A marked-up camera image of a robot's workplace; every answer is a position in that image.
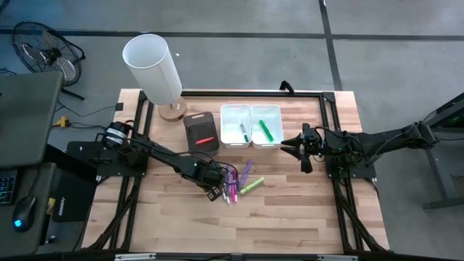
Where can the lavender highlighter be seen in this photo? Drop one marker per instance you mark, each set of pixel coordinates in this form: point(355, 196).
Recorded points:
point(227, 175)

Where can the dark brown plastic bin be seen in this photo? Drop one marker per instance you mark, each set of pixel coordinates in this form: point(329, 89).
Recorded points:
point(197, 127)

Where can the purple highlighter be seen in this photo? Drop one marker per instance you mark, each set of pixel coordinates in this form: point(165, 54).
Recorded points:
point(246, 172)

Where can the small black block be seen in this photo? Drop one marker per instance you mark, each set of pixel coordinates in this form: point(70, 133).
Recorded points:
point(119, 107)

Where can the yellow power plug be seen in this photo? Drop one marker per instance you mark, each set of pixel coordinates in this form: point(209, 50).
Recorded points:
point(62, 121)

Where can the red-orange highlighter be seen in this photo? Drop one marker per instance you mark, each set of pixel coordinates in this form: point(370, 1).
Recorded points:
point(204, 140)

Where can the maroon thin marker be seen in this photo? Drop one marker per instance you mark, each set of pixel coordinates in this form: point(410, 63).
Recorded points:
point(228, 200)

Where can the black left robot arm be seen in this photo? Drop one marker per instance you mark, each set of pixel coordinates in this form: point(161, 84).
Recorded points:
point(163, 154)

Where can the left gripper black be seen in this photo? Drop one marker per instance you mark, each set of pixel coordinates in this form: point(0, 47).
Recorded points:
point(210, 177)

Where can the grey monitor back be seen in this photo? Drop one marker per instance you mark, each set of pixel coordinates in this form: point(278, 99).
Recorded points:
point(29, 116)

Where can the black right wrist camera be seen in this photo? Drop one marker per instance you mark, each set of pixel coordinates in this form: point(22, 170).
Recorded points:
point(314, 137)

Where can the backlit black keyboard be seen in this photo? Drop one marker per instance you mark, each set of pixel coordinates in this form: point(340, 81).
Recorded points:
point(7, 188)

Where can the dark green thin marker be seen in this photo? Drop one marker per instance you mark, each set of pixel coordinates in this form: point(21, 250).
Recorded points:
point(244, 132)

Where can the white plastic bin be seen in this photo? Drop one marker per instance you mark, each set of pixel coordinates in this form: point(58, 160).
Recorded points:
point(232, 123)
point(275, 119)

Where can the dark metal stand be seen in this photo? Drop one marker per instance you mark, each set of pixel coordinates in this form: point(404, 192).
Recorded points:
point(436, 170)

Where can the dark grey side desk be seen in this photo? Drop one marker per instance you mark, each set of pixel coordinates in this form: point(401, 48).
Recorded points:
point(21, 243)

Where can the dark purple marker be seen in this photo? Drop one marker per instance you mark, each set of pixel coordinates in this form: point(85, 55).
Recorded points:
point(233, 175)

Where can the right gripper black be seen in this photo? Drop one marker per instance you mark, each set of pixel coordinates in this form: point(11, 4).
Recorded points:
point(306, 165)

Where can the black computer mouse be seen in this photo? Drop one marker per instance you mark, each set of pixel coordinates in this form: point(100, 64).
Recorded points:
point(24, 212)

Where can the black box with white logo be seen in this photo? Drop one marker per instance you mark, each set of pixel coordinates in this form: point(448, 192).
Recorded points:
point(72, 199)

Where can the white lamp with wooden base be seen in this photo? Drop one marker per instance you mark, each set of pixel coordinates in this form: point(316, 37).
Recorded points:
point(152, 69)

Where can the magenta marker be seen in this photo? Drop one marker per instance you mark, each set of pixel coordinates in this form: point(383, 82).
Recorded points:
point(234, 190)

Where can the black floor fan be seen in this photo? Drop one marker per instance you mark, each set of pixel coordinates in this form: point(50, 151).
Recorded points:
point(47, 54)

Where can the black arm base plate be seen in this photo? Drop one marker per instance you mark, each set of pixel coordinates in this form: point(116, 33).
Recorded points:
point(357, 173)
point(83, 159)

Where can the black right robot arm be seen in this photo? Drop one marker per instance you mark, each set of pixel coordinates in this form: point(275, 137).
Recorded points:
point(380, 139)

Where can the silver edge bracket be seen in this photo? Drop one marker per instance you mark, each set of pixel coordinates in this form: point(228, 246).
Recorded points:
point(337, 257)
point(134, 257)

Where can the black aluminium table frame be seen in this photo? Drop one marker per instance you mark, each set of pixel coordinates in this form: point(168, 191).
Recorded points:
point(253, 94)

